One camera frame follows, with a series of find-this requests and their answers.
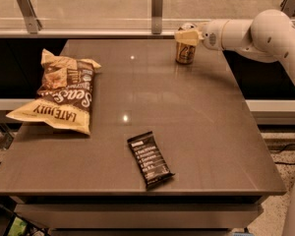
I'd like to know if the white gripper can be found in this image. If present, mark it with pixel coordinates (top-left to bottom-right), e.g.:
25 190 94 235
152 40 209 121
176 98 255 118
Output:
174 19 228 50

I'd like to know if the orange soda can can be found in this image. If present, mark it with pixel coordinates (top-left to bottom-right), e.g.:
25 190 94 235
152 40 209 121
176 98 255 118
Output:
175 22 199 66

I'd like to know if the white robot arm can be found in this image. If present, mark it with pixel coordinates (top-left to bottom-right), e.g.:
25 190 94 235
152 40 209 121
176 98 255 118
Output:
174 10 295 236

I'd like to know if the brown chip bag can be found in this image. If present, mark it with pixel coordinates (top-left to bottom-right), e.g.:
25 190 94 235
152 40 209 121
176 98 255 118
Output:
7 49 100 135

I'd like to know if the black snack bar wrapper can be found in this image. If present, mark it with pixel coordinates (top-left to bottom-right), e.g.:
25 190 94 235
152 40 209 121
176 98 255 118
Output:
127 131 174 189

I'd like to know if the glass railing panel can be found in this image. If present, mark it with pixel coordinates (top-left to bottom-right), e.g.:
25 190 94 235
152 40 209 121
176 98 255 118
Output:
0 0 283 38

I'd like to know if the grey table drawer front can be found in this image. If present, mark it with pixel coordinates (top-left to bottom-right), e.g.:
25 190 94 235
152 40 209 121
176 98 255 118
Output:
16 204 263 229

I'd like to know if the green packet under table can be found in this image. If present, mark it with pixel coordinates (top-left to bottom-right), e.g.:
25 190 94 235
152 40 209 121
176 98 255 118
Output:
3 217 32 236

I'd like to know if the middle metal rail bracket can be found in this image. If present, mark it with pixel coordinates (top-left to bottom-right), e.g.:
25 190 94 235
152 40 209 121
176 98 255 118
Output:
151 0 163 34

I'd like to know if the black floor cable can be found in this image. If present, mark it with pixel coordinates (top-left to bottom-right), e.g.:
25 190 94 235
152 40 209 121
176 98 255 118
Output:
269 143 295 166

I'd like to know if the left metal rail bracket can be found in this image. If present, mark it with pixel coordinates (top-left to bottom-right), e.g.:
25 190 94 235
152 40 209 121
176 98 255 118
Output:
16 0 42 33

